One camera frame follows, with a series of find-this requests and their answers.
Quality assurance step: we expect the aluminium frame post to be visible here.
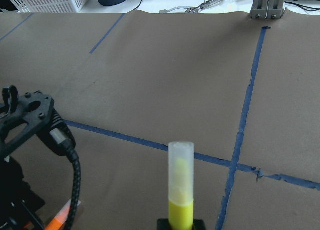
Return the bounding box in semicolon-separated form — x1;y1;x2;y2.
250;0;285;20

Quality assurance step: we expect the left black camera cable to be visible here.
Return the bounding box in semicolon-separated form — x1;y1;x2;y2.
49;128;82;230

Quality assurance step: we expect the white plastic basket red rim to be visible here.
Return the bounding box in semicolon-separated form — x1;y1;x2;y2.
10;0;88;13

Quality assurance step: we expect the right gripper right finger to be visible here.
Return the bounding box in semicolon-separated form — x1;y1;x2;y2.
192;219;206;230

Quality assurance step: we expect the long metal grabber stick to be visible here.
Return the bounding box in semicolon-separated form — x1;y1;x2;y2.
159;0;225;14

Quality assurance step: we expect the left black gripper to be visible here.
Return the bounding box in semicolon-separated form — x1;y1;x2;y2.
0;156;46;230

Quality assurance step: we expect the yellow highlighter pen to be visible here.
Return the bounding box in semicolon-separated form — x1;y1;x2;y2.
168;141;195;230

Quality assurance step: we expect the orange highlighter pen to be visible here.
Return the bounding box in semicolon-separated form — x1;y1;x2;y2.
44;199;71;230

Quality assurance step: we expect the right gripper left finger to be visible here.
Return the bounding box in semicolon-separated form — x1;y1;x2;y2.
156;218;171;230

